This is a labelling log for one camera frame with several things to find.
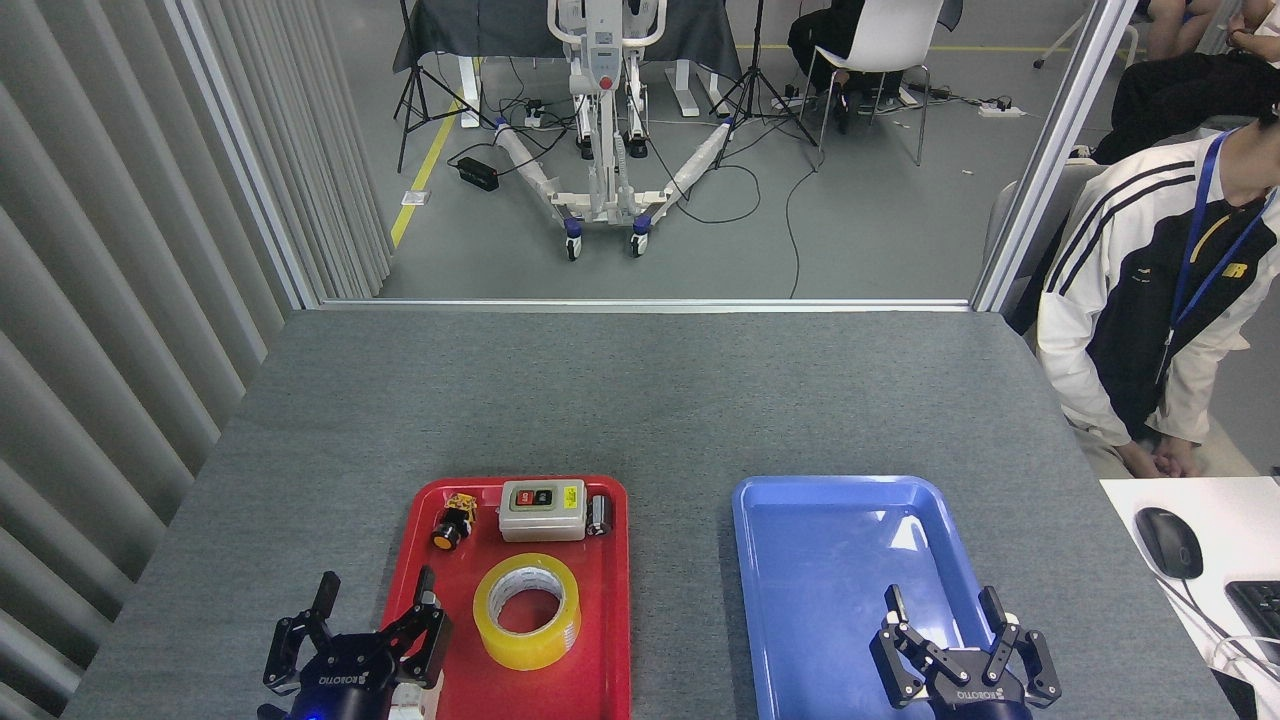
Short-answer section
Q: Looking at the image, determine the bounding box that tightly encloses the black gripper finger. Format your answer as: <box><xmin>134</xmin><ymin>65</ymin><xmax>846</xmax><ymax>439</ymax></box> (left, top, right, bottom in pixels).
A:
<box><xmin>378</xmin><ymin>566</ymin><xmax>453</xmax><ymax>691</ymax></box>
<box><xmin>978</xmin><ymin>586</ymin><xmax>1063</xmax><ymax>709</ymax></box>
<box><xmin>872</xmin><ymin>585</ymin><xmax>961</xmax><ymax>709</ymax></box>
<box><xmin>263</xmin><ymin>572</ymin><xmax>341</xmax><ymax>696</ymax></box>

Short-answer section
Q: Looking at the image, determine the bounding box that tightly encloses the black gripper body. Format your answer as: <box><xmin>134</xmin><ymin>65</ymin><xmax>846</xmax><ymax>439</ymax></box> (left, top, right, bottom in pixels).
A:
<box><xmin>930</xmin><ymin>672</ymin><xmax>1036</xmax><ymax>720</ymax></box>
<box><xmin>290</xmin><ymin>640</ymin><xmax>401</xmax><ymax>720</ymax></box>

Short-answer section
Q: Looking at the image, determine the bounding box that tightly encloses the yellow tape roll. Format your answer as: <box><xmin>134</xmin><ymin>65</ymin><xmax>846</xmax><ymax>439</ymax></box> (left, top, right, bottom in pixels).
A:
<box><xmin>472</xmin><ymin>553</ymin><xmax>583</xmax><ymax>672</ymax></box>

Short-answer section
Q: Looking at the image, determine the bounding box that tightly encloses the person's hand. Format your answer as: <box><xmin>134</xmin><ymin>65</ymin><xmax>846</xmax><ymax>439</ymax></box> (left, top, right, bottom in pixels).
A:
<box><xmin>1118</xmin><ymin>438</ymin><xmax>1201</xmax><ymax>479</ymax></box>

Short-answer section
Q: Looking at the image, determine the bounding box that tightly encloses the blue plastic tray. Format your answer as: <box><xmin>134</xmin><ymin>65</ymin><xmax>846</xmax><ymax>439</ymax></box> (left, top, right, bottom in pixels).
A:
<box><xmin>732</xmin><ymin>475</ymin><xmax>1029</xmax><ymax>720</ymax></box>

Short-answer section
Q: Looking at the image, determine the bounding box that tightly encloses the orange push button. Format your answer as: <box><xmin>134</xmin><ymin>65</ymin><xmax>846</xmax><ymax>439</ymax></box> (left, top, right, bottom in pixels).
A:
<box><xmin>432</xmin><ymin>492</ymin><xmax>479</xmax><ymax>551</ymax></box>

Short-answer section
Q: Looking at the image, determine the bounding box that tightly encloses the red plastic tray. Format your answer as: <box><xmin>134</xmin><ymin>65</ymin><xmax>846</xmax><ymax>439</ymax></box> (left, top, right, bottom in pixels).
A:
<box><xmin>365</xmin><ymin>476</ymin><xmax>633</xmax><ymax>720</ymax></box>

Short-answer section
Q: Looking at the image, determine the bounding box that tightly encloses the black computer mouse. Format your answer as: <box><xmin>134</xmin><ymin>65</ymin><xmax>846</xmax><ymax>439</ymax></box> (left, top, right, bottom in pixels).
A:
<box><xmin>1134</xmin><ymin>507</ymin><xmax>1205</xmax><ymax>581</ymax></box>

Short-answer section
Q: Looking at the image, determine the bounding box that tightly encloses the white desk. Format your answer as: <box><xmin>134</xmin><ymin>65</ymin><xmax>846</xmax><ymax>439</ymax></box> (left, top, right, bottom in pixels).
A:
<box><xmin>1100</xmin><ymin>477</ymin><xmax>1280</xmax><ymax>720</ymax></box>

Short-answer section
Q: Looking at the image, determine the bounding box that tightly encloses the black keyboard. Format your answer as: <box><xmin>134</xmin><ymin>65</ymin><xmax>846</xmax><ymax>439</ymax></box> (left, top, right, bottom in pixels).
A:
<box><xmin>1225</xmin><ymin>580</ymin><xmax>1280</xmax><ymax>666</ymax></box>

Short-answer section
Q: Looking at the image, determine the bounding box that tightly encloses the person in white jacket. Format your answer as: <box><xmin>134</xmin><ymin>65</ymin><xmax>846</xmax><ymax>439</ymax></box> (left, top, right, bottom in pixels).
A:
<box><xmin>1037</xmin><ymin>95</ymin><xmax>1280</xmax><ymax>479</ymax></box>

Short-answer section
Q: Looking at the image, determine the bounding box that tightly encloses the grey chair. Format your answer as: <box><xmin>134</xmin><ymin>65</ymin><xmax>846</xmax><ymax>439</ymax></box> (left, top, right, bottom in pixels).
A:
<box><xmin>982</xmin><ymin>158</ymin><xmax>1111</xmax><ymax>321</ymax></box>

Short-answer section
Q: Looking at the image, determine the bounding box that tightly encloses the white wheeled stand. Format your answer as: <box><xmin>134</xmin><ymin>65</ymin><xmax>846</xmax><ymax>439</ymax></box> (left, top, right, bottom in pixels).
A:
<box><xmin>492</xmin><ymin>0</ymin><xmax>741</xmax><ymax>261</ymax></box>

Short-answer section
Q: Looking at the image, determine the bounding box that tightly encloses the black tripod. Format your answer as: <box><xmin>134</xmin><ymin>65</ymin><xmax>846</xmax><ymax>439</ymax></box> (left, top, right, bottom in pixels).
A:
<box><xmin>393</xmin><ymin>0</ymin><xmax>496</xmax><ymax>173</ymax></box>
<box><xmin>710</xmin><ymin>0</ymin><xmax>821</xmax><ymax>171</ymax></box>

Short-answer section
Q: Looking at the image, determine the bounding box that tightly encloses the person in black trousers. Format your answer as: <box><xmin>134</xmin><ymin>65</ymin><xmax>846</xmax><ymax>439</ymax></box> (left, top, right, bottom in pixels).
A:
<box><xmin>1092</xmin><ymin>0</ymin><xmax>1280</xmax><ymax>166</ymax></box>

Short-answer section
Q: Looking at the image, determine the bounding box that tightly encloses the table with black cloth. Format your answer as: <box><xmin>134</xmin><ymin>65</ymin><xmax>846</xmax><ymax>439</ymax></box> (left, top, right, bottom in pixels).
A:
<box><xmin>392</xmin><ymin>0</ymin><xmax>743</xmax><ymax>129</ymax></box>

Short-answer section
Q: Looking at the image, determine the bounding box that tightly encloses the white chair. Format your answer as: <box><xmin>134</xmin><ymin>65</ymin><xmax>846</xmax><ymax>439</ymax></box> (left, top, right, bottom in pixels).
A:
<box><xmin>800</xmin><ymin>0</ymin><xmax>946</xmax><ymax>166</ymax></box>

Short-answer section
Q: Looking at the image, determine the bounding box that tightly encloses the person on white chair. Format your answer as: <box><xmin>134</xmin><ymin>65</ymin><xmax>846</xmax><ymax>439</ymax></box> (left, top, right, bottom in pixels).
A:
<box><xmin>787</xmin><ymin>0</ymin><xmax>966</xmax><ymax>133</ymax></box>

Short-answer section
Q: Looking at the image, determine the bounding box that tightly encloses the grey switch box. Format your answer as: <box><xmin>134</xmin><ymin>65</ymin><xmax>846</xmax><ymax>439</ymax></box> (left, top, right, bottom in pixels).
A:
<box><xmin>498</xmin><ymin>479</ymin><xmax>588</xmax><ymax>543</ymax></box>

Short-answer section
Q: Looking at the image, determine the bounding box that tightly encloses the white mouse cable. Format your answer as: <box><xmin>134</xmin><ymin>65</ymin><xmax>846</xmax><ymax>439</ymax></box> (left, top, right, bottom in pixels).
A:
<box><xmin>1160</xmin><ymin>575</ymin><xmax>1280</xmax><ymax>693</ymax></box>

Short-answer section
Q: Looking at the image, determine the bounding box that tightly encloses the silver rail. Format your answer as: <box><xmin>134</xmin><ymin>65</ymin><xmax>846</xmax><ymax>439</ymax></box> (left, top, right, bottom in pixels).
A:
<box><xmin>318</xmin><ymin>297</ymin><xmax>976</xmax><ymax>313</ymax></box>

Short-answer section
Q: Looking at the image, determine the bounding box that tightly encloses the black floor cable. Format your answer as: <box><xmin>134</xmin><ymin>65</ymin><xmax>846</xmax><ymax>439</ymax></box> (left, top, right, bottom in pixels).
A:
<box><xmin>783</xmin><ymin>150</ymin><xmax>827</xmax><ymax>299</ymax></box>

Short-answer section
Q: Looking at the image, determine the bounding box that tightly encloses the silver post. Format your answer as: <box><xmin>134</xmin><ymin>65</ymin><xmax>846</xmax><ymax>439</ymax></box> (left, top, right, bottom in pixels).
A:
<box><xmin>970</xmin><ymin>0</ymin><xmax>1141</xmax><ymax>313</ymax></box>
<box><xmin>165</xmin><ymin>0</ymin><xmax>321</xmax><ymax>311</ymax></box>

